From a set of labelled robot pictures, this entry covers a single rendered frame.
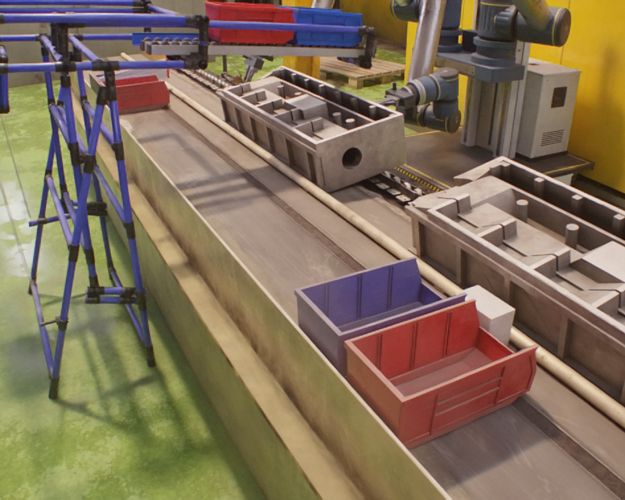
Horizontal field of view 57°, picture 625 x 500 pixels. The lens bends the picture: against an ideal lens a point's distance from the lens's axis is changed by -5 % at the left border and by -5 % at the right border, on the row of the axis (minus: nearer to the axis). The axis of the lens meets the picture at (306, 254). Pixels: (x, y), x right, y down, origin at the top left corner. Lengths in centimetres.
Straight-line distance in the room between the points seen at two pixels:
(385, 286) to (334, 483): 46
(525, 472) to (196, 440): 135
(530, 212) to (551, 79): 219
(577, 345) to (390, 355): 41
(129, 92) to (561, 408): 265
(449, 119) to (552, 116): 146
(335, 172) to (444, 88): 64
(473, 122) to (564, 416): 296
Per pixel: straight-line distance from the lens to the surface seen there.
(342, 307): 137
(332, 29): 237
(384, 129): 218
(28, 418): 248
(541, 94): 380
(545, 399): 132
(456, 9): 376
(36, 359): 277
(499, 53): 345
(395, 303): 146
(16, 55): 827
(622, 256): 143
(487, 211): 164
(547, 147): 400
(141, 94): 333
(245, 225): 191
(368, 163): 218
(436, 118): 259
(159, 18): 208
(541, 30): 332
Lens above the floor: 158
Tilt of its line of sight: 29 degrees down
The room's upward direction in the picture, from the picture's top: straight up
